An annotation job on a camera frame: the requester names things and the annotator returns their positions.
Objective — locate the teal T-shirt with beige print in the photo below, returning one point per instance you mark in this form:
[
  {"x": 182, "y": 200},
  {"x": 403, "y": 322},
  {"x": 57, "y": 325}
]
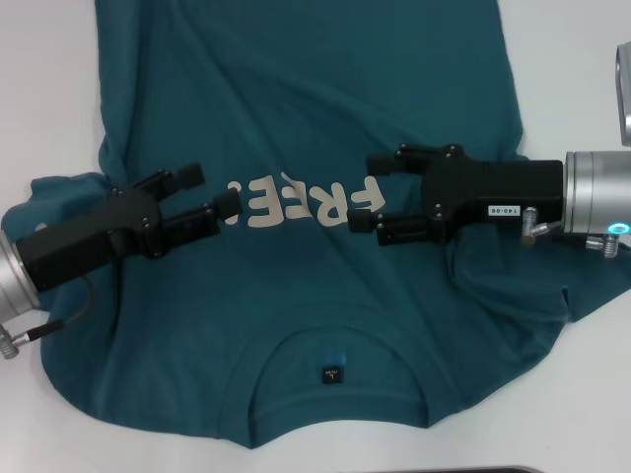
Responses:
[{"x": 296, "y": 98}]

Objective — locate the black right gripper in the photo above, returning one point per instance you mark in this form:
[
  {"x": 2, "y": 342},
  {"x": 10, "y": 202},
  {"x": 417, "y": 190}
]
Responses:
[{"x": 493, "y": 187}]

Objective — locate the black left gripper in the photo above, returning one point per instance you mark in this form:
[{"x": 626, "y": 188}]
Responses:
[{"x": 98, "y": 241}]

